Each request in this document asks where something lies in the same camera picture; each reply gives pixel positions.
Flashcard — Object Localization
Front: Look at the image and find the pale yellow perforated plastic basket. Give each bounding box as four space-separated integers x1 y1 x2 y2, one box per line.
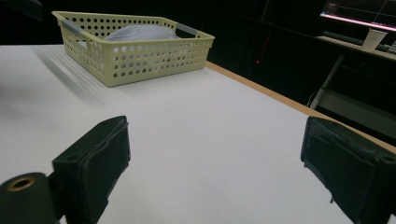
50 10 216 88

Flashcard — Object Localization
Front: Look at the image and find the white cable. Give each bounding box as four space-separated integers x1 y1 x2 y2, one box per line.
305 88 322 109

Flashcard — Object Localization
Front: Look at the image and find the white metal frame desk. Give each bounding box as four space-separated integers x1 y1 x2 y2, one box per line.
308 35 396 139

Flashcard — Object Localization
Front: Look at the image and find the computer monitor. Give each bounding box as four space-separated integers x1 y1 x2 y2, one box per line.
319 0 396 33

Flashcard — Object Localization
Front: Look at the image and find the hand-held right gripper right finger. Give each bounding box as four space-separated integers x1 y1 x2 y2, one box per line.
300 116 396 224

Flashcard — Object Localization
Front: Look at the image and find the light grey-blue sleeveless top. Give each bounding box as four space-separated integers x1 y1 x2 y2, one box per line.
104 24 180 43

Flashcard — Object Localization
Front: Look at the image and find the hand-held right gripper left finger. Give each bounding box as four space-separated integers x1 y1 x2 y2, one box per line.
51 115 132 224

